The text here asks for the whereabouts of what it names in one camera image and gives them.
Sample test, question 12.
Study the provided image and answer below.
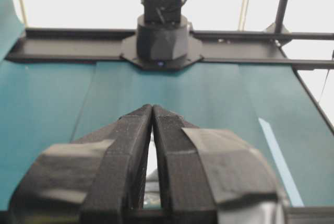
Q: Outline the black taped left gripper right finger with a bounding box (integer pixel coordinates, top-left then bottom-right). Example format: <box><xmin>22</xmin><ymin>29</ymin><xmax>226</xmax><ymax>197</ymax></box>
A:
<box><xmin>153</xmin><ymin>105</ymin><xmax>287</xmax><ymax>223</ymax></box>

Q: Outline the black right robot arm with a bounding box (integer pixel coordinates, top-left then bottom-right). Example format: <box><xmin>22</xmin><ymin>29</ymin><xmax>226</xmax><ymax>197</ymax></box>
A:
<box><xmin>136</xmin><ymin>0</ymin><xmax>286</xmax><ymax>223</ymax></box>

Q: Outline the light blue tape strip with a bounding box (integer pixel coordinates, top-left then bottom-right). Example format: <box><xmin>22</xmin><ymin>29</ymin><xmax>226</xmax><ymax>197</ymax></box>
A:
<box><xmin>258</xmin><ymin>118</ymin><xmax>305</xmax><ymax>207</ymax></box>

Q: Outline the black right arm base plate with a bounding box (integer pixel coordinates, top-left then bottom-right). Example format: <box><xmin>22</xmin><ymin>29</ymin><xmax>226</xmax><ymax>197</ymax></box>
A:
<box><xmin>121</xmin><ymin>35</ymin><xmax>203</xmax><ymax>72</ymax></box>

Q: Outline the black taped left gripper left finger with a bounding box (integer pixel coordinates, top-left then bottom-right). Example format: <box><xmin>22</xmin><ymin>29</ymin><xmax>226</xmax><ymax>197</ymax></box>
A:
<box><xmin>10</xmin><ymin>104</ymin><xmax>152</xmax><ymax>223</ymax></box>

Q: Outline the black aluminium table frame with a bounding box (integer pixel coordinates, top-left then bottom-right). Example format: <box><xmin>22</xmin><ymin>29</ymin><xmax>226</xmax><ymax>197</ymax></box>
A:
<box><xmin>5</xmin><ymin>0</ymin><xmax>334</xmax><ymax>136</ymax></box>

